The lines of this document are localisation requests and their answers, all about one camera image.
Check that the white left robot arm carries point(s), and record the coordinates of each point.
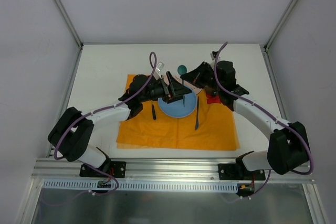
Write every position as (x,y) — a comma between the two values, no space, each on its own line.
(71,135)

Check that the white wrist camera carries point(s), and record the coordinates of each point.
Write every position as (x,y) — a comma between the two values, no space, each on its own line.
(214,55)
(158,72)

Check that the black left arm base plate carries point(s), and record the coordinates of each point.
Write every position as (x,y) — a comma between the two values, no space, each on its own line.
(115,168)

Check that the gold fork green handle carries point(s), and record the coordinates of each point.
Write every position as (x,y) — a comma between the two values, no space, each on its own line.
(153,111)

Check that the right aluminium frame post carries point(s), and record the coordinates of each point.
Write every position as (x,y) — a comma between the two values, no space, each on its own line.
(280,24)

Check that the light blue plate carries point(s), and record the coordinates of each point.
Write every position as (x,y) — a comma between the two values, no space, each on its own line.
(180,108)

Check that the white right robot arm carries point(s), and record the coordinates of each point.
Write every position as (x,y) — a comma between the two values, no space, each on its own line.
(288,147)

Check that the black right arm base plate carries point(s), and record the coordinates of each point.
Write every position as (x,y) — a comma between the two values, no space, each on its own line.
(238,172)

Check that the left aluminium frame post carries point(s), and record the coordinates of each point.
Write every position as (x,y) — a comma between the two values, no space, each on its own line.
(66,18)

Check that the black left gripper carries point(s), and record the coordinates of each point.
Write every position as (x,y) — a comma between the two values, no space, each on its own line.
(170,85)

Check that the white slotted cable duct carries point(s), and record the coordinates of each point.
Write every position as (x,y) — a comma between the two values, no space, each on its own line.
(127,185)

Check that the orange cartoon cloth placemat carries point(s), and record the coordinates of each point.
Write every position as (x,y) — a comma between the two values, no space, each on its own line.
(216,132)

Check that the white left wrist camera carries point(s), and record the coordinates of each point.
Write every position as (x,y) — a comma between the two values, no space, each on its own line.
(158,72)

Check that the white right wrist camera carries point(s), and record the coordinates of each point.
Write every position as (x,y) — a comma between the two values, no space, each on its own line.
(214,55)

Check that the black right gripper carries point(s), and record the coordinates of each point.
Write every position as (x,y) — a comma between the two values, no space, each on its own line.
(200,72)

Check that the aluminium frame post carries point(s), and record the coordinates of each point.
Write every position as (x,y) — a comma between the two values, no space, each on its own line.
(280,24)
(66,18)

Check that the aluminium front rail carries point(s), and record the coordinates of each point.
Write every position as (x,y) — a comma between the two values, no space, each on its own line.
(140,169)

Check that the blue plastic knife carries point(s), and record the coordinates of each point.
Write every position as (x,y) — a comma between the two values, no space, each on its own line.
(197,114)

